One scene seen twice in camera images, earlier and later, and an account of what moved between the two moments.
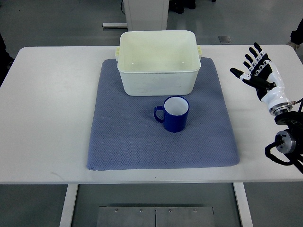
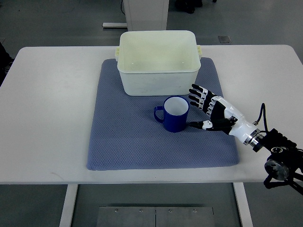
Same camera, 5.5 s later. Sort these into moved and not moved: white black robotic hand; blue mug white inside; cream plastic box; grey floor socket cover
Moved: white black robotic hand
Not moved: grey floor socket cover; cream plastic box; blue mug white inside
